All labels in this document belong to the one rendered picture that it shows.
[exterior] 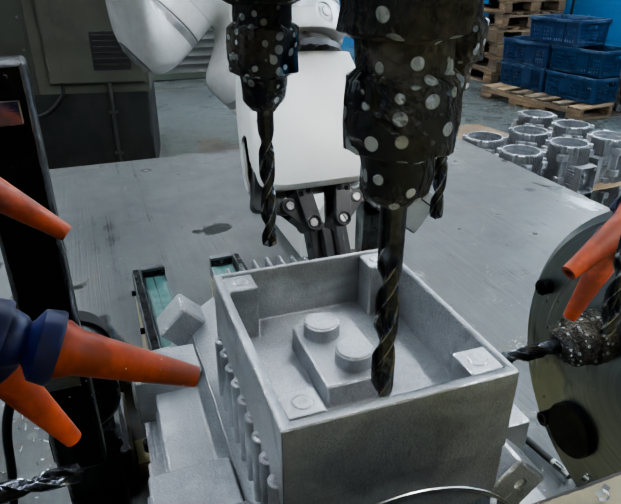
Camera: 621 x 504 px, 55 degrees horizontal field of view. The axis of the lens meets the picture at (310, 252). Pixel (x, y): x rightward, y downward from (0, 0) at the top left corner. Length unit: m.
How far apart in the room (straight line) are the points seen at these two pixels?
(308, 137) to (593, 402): 0.28
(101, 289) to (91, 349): 0.85
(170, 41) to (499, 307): 0.67
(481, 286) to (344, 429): 0.82
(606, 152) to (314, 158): 2.64
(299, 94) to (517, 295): 0.66
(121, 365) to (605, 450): 0.37
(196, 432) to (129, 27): 0.78
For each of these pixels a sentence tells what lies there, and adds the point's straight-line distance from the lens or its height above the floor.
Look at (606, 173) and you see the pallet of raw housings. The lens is 3.06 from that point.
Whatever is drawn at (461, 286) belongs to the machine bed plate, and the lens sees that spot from 1.02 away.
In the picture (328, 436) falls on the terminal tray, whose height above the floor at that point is 1.14.
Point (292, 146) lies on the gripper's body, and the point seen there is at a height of 1.17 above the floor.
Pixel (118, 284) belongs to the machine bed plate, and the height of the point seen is 0.80.
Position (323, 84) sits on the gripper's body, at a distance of 0.45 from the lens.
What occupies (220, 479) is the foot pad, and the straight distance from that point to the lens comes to 0.30.
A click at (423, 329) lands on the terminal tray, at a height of 1.12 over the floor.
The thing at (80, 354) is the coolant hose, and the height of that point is 1.19.
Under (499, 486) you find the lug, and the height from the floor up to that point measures 1.08.
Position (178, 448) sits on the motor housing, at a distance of 0.33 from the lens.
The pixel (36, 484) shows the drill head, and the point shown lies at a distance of 0.34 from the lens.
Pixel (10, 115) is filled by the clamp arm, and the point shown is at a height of 1.23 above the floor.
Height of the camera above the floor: 1.29
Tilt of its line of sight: 27 degrees down
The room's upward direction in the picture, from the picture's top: straight up
